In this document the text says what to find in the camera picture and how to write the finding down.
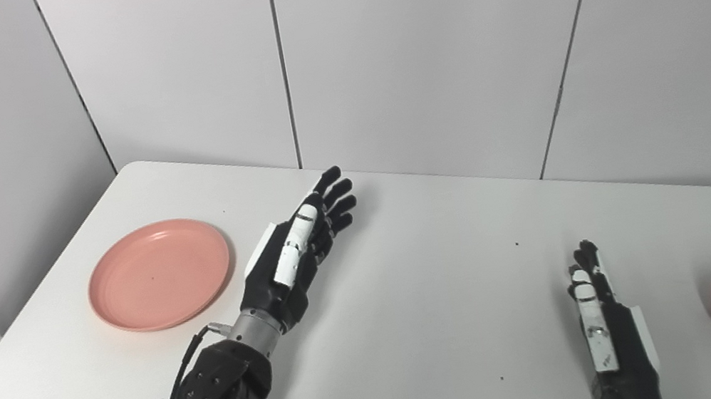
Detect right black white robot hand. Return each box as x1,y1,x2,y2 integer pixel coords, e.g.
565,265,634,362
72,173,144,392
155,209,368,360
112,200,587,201
559,230,667,399

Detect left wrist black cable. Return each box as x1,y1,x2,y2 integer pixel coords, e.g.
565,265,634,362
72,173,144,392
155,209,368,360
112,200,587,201
157,319,245,399

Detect pink round plate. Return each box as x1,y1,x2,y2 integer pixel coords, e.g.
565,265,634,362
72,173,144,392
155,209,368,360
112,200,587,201
78,211,242,342

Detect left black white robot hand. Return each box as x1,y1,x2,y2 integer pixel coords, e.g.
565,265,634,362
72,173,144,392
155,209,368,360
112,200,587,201
219,163,377,340

